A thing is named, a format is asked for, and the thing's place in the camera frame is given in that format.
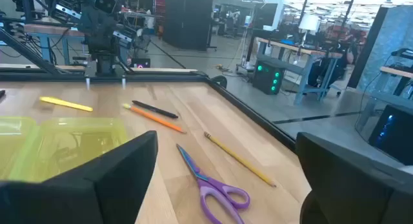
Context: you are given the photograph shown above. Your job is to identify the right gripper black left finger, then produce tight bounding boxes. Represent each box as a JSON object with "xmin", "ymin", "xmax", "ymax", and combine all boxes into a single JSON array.
[{"xmin": 0, "ymin": 130, "xmax": 159, "ymax": 224}]

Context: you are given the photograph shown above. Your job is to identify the orange pencil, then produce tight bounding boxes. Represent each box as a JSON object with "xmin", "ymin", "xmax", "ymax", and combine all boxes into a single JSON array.
[{"xmin": 121, "ymin": 103, "xmax": 187, "ymax": 135}]

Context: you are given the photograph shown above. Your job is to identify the black device pink light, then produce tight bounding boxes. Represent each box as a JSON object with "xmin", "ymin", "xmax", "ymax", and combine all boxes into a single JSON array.
[{"xmin": 130, "ymin": 57, "xmax": 152, "ymax": 69}]

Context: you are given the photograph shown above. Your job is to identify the wood-top desk black gear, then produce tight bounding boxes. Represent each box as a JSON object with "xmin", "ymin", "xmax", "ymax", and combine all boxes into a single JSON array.
[{"xmin": 379, "ymin": 48, "xmax": 413, "ymax": 101}]

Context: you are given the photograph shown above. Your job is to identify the black office chair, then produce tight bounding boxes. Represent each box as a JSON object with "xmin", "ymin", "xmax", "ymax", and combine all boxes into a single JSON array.
[{"xmin": 307, "ymin": 39, "xmax": 359, "ymax": 96}]

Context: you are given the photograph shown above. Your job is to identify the computer tower green lights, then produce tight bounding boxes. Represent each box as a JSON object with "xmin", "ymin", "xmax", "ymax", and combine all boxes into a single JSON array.
[{"xmin": 251, "ymin": 60, "xmax": 286, "ymax": 96}]

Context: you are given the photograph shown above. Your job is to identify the wooden workbench blue legs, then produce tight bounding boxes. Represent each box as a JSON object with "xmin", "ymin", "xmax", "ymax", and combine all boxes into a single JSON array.
[{"xmin": 23, "ymin": 22, "xmax": 90, "ymax": 67}]

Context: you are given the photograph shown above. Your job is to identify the purple-handled scissors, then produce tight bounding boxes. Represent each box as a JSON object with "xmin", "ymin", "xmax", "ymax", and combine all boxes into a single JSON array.
[{"xmin": 176, "ymin": 143, "xmax": 251, "ymax": 224}]

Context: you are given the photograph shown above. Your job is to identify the slim black pen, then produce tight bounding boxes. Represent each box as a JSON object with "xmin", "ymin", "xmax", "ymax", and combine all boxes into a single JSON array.
[{"xmin": 131, "ymin": 99, "xmax": 179, "ymax": 119}]

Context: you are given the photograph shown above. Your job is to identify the yellow highlighter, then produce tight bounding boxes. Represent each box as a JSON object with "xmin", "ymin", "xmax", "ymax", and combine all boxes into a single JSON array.
[{"xmin": 39, "ymin": 96, "xmax": 94, "ymax": 113}]

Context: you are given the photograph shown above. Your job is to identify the yellow pencil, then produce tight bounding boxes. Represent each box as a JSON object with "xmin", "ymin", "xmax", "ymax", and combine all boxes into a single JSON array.
[{"xmin": 203, "ymin": 131, "xmax": 277, "ymax": 188}]

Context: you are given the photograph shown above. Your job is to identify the grey felt partition panel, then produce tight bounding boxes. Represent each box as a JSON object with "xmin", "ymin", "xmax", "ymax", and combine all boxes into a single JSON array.
[{"xmin": 347, "ymin": 5, "xmax": 413, "ymax": 93}]

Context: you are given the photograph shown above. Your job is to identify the computer tower blue light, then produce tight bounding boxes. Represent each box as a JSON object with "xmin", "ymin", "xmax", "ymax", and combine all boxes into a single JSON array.
[{"xmin": 367, "ymin": 103, "xmax": 413, "ymax": 167}]

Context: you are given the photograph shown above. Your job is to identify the transparent yellow-green supply box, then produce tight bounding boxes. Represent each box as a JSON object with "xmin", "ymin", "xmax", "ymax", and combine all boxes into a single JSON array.
[{"xmin": 0, "ymin": 116, "xmax": 130, "ymax": 183}]

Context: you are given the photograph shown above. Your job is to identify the tall black cabinet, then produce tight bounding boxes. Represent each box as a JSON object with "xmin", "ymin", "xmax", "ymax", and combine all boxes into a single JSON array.
[{"xmin": 162, "ymin": 0, "xmax": 214, "ymax": 52}]

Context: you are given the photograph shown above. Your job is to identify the black monitor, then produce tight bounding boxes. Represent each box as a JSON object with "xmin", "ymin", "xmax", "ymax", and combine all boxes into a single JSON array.
[{"xmin": 252, "ymin": 3, "xmax": 279, "ymax": 30}]

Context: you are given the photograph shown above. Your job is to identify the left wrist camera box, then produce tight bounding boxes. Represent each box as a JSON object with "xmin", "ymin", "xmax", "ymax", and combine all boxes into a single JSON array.
[{"xmin": 92, "ymin": 0, "xmax": 118, "ymax": 15}]

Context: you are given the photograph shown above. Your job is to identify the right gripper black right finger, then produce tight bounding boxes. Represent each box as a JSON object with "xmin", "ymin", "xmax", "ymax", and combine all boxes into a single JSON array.
[{"xmin": 295, "ymin": 132, "xmax": 413, "ymax": 224}]

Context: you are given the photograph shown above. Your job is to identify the wooden workbench grey legs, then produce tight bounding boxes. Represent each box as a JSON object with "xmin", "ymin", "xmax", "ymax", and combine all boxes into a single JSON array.
[{"xmin": 254, "ymin": 36, "xmax": 343, "ymax": 106}]

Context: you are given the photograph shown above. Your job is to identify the white conical-shade lamp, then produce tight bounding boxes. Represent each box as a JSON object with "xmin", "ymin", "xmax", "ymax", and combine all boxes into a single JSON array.
[{"xmin": 292, "ymin": 13, "xmax": 321, "ymax": 65}]

